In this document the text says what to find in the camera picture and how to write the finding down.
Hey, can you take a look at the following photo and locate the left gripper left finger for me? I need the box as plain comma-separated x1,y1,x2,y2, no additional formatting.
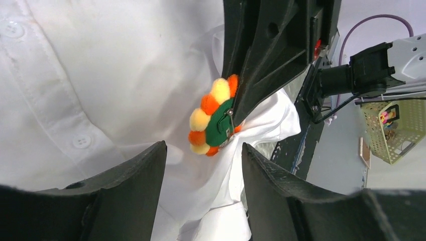
1,141,167,240

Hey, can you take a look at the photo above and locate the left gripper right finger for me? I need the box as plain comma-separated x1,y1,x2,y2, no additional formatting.
242,143,425,240

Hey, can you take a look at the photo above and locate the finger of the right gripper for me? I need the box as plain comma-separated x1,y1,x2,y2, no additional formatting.
232,1,311,125
222,0,260,78

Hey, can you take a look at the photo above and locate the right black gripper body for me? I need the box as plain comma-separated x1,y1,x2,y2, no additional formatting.
307,0,342,62

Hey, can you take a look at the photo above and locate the orange yellow flower brooch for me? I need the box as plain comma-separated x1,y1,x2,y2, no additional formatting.
188,74,242,157

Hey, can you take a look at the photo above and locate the white button shirt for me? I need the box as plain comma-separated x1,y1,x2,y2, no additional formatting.
1,1,300,240

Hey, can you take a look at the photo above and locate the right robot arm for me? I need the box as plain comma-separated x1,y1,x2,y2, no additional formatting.
222,1,425,125

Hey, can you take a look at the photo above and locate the yellow perforated basket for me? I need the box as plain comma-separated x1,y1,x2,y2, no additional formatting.
361,99,425,165

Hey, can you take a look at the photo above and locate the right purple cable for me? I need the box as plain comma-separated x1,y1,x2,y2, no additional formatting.
335,14,414,110

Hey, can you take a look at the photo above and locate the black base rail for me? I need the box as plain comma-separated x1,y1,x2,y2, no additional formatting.
270,63,325,182

